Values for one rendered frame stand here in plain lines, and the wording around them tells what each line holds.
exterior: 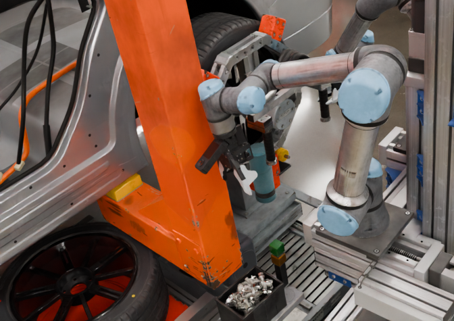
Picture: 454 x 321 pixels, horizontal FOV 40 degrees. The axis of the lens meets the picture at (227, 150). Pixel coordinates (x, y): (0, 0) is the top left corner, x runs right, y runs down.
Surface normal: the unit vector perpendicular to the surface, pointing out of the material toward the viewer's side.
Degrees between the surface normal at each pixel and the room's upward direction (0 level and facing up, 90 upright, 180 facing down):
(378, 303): 90
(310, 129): 0
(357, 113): 83
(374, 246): 0
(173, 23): 90
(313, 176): 0
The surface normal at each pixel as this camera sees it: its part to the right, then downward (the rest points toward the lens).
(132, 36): -0.69, 0.51
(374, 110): -0.51, 0.47
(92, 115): 0.70, 0.30
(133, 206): -0.17, -0.80
